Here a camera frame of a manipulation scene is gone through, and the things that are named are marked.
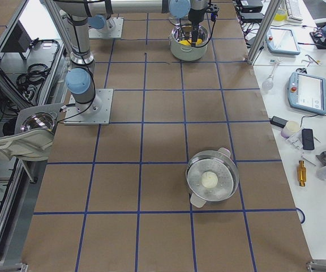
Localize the black smartphone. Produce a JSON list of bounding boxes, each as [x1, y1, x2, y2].
[[302, 128, 315, 151]]

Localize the black power adapter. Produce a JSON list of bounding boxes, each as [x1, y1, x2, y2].
[[269, 116, 288, 129]]

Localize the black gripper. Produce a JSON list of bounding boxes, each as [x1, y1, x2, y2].
[[191, 23, 199, 47]]

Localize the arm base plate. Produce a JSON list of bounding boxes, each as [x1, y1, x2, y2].
[[63, 88, 114, 125], [88, 16, 124, 40]]

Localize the gold metal cylinder tool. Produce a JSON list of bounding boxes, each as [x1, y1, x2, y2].
[[297, 160, 307, 187]]

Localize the metal bowl on chair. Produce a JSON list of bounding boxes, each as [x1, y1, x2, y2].
[[20, 112, 55, 132]]

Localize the black scissors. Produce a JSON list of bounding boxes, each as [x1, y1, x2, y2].
[[295, 67, 307, 74]]

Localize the blue teach pendant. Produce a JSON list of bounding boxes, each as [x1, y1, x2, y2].
[[266, 27, 301, 56], [287, 72, 326, 115]]

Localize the near blue teach pendant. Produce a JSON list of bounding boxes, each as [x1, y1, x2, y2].
[[287, 72, 326, 115]]

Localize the white paper cup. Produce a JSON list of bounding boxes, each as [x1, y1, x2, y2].
[[281, 121, 301, 139]]

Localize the yellow plastic corn cob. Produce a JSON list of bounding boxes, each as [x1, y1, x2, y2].
[[179, 39, 203, 46]]

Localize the clear light bulb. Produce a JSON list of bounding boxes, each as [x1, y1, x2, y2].
[[261, 64, 277, 93]]

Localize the aluminium frame post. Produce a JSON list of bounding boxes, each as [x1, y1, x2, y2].
[[246, 0, 281, 65]]

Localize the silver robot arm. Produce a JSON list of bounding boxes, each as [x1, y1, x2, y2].
[[56, 1, 209, 124]]

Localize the white keyboard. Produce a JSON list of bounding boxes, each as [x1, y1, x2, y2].
[[284, 0, 303, 23]]

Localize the pale green electric pot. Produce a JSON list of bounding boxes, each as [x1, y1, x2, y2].
[[169, 24, 210, 61]]

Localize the white steamed bun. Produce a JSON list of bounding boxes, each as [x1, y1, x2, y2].
[[201, 171, 218, 189]]

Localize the stainless steel steamer pot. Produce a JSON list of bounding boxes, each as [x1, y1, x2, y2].
[[185, 147, 239, 208]]

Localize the far blue teach pendant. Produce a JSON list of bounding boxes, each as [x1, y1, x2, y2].
[[266, 27, 301, 56]]

